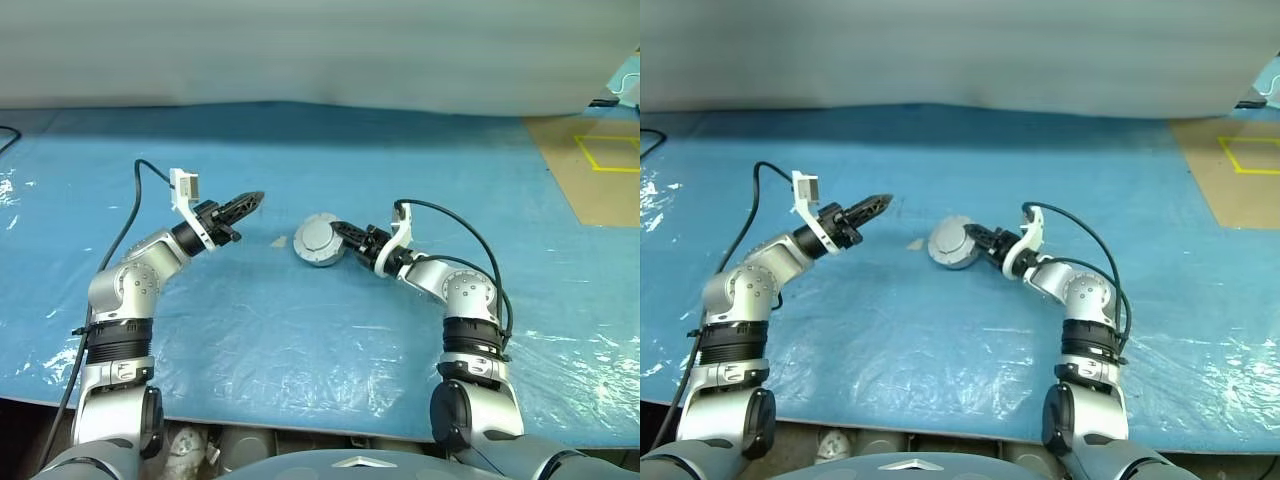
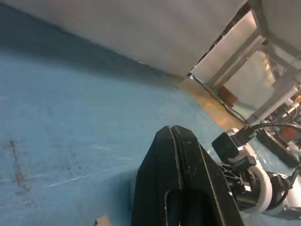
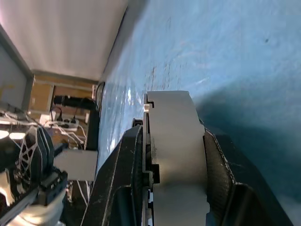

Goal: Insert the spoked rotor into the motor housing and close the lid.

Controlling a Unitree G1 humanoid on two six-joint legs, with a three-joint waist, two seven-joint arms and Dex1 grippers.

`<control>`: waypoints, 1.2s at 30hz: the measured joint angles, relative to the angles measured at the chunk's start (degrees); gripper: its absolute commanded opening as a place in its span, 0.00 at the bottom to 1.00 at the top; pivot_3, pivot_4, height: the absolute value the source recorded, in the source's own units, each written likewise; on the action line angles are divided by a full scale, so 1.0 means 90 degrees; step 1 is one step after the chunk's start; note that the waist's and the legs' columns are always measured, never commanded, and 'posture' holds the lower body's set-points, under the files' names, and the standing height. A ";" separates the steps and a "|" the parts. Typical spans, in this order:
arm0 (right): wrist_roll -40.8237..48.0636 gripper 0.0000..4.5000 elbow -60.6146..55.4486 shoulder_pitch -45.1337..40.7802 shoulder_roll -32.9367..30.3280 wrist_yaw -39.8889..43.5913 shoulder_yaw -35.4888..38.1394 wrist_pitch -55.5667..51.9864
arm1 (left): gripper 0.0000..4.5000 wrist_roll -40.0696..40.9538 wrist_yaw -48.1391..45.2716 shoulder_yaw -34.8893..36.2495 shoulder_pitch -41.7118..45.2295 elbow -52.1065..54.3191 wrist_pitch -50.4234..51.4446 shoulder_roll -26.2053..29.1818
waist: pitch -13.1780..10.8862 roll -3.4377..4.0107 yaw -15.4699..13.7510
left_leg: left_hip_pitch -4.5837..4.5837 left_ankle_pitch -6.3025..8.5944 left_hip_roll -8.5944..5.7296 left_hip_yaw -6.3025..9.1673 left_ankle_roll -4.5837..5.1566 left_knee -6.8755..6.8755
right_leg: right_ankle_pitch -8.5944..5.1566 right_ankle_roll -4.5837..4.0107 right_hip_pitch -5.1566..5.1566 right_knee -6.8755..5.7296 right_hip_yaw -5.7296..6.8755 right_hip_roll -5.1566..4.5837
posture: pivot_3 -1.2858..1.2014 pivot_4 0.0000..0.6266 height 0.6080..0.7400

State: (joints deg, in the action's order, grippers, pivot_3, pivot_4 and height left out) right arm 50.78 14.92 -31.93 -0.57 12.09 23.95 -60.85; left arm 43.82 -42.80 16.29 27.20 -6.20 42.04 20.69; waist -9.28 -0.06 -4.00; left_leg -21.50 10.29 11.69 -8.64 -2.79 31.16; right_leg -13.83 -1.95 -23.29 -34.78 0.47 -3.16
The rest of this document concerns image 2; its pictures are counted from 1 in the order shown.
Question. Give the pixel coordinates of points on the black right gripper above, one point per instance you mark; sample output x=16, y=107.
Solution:
x=231, y=173

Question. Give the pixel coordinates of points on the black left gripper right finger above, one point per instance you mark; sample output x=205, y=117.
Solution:
x=197, y=169

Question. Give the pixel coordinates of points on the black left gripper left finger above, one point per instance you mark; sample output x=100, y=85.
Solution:
x=155, y=169

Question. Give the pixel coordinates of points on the black power strip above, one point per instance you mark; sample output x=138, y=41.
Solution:
x=277, y=148

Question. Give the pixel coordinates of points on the orange box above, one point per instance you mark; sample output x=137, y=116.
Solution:
x=289, y=135

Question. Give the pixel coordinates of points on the beige tape piece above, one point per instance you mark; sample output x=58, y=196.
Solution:
x=103, y=221

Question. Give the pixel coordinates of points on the brown cardboard box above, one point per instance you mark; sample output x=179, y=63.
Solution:
x=228, y=95

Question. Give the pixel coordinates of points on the blue table cover sheet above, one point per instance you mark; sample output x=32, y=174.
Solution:
x=70, y=117

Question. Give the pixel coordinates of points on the white backdrop curtain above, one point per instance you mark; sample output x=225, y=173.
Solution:
x=141, y=28

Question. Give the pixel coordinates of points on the white metal frame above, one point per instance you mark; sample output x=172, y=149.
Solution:
x=235, y=58

